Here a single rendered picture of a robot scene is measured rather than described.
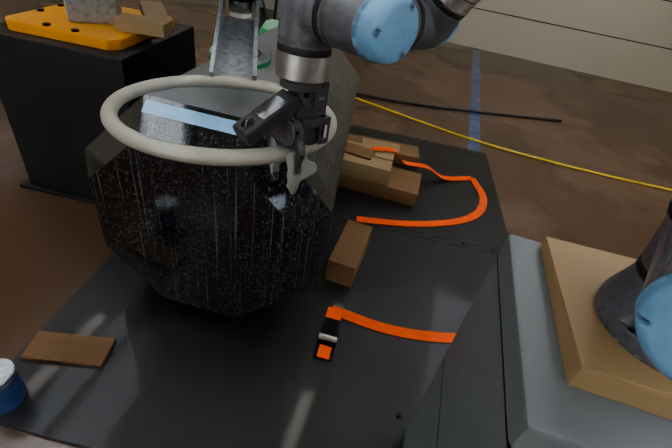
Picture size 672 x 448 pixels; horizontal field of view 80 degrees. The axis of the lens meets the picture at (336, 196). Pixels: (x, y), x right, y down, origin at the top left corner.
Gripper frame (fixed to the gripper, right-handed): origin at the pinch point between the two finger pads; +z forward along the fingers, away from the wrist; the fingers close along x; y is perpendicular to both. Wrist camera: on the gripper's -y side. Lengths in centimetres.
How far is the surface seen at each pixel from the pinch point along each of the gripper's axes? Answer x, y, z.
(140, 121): 55, -9, 8
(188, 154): 4.8, -16.0, -6.7
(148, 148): 10.2, -20.7, -6.2
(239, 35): 63, 24, -13
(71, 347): 56, -38, 84
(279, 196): 23.1, 16.2, 21.2
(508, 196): 32, 199, 77
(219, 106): 45.5, 9.1, 2.4
